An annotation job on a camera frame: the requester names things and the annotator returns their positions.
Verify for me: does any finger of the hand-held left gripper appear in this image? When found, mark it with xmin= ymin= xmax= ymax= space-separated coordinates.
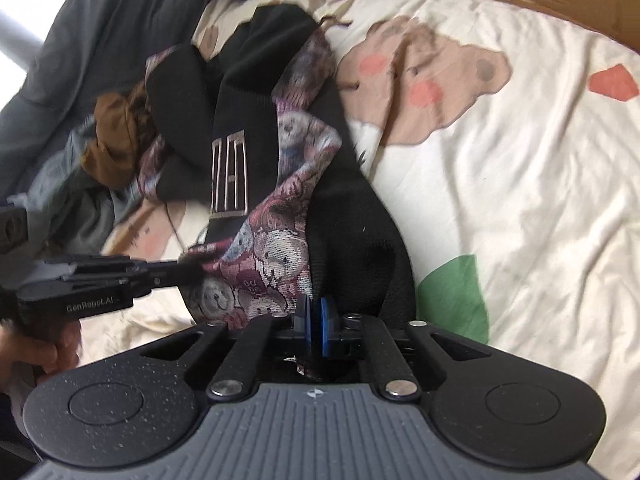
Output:
xmin=42 ymin=254 xmax=203 ymax=289

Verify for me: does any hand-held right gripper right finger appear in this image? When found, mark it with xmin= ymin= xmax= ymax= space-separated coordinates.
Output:
xmin=320 ymin=297 xmax=493 ymax=401

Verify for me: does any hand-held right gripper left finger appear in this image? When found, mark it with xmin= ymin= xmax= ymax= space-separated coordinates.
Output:
xmin=141 ymin=295 xmax=312 ymax=401

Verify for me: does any black bear patterned jacket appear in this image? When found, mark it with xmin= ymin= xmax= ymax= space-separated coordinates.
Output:
xmin=137 ymin=2 xmax=417 ymax=376

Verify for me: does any person's left hand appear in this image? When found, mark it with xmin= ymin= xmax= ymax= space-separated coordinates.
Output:
xmin=0 ymin=321 xmax=84 ymax=394

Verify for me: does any blue-grey cloth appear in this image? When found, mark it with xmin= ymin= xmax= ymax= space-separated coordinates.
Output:
xmin=27 ymin=125 xmax=146 ymax=256

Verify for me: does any brown cloth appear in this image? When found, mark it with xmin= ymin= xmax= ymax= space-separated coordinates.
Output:
xmin=80 ymin=82 xmax=161 ymax=191

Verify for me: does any cream bear printed bedsheet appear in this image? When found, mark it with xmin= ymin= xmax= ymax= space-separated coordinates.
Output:
xmin=80 ymin=0 xmax=640 ymax=480

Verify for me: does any gray clothing pile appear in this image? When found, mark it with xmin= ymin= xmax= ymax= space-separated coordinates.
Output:
xmin=0 ymin=0 xmax=216 ymax=196

